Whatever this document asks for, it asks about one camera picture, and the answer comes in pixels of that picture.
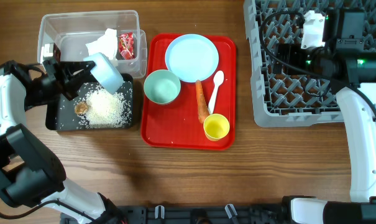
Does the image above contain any black plastic tray bin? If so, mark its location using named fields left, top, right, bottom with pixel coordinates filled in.
left=45, top=73, right=134, bottom=131

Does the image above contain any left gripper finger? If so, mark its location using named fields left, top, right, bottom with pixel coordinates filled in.
left=60, top=61, right=96, bottom=72
left=63, top=70, right=91, bottom=100

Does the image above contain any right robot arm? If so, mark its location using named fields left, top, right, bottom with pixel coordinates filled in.
left=274, top=9, right=376, bottom=223

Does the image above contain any brown food scrap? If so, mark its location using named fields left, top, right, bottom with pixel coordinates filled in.
left=74, top=101, right=89, bottom=115

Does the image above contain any light blue bowl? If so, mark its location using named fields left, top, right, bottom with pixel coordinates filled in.
left=83, top=53, right=124, bottom=95

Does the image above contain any green bowl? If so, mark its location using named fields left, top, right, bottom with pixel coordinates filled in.
left=144, top=70, right=181, bottom=105

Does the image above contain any white napkin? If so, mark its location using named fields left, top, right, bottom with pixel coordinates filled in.
left=86, top=29, right=118, bottom=60

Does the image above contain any clear plastic bin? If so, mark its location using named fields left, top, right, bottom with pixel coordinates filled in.
left=37, top=10, right=147, bottom=78

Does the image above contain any yellow plastic cup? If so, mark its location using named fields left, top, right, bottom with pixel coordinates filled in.
left=203, top=114, right=230, bottom=141

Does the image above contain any orange carrot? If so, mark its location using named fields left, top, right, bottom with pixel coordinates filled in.
left=195, top=80, right=209, bottom=123

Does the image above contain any white rice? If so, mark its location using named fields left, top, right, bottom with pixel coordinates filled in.
left=60, top=81, right=133, bottom=129

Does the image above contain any grey dishwasher rack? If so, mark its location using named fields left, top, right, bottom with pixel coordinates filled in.
left=243, top=0, right=376, bottom=128

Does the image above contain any red snack wrapper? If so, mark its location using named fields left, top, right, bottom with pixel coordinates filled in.
left=118, top=32, right=135, bottom=60

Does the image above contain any light blue plate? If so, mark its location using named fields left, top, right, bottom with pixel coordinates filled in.
left=165, top=34, right=219, bottom=83

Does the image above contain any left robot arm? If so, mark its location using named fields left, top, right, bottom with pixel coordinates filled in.
left=0, top=58, right=128, bottom=223

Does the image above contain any white plastic spoon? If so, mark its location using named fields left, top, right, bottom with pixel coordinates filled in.
left=208, top=70, right=224, bottom=114

